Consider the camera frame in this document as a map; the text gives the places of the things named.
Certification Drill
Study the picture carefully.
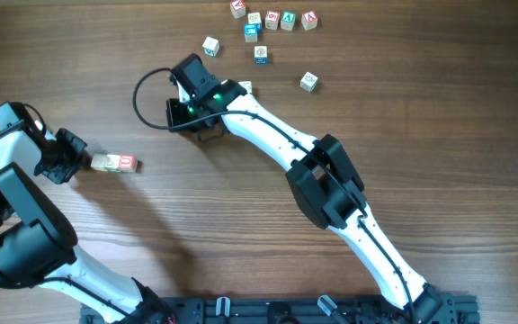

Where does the green letter V block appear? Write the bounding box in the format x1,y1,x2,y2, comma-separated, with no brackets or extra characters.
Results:
280,11,296,31

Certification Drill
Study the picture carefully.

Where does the green sided block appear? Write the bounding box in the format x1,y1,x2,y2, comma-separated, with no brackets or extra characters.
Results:
300,72,318,93
202,37,220,57

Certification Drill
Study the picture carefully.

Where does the red sided picture block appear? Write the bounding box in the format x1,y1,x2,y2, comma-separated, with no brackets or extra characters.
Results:
118,155,138,173

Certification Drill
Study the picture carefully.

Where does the tan picture block top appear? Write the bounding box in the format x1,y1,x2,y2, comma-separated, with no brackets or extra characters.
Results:
247,12,262,27

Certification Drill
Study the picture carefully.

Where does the red letter block top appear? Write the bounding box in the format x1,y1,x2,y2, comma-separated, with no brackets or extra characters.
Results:
229,0,246,19

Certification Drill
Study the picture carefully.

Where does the blue letter P block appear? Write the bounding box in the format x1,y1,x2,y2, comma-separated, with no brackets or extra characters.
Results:
90,154,108,171

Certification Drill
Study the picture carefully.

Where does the orange picture blue block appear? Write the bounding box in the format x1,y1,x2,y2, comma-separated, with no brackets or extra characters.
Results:
254,46,268,65

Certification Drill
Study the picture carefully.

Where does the green sided block right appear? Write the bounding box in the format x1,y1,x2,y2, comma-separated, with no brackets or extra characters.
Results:
300,72,318,93

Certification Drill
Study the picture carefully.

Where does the red number nine block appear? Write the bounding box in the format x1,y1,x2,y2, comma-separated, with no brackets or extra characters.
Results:
264,10,281,31

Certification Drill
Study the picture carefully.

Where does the red letter A block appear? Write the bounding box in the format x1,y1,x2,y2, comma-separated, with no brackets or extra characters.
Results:
301,11,318,31

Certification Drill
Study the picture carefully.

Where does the red letter M block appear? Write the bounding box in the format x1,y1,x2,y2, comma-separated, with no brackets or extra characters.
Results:
104,154,121,172

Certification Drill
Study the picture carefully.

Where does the green sided block left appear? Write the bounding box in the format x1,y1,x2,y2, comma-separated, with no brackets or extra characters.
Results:
202,37,220,57

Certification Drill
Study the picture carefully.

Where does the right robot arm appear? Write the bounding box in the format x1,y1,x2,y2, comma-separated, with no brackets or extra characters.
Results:
167,54,442,323

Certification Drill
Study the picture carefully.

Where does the red sided block bottom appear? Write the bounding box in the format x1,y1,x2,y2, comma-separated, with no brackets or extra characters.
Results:
239,81,253,94

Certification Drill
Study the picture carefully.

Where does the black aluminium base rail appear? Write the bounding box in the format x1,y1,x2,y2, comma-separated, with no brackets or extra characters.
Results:
79,294,481,324

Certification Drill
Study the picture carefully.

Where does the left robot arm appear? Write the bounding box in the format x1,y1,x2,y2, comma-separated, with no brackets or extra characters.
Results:
0,102,177,323

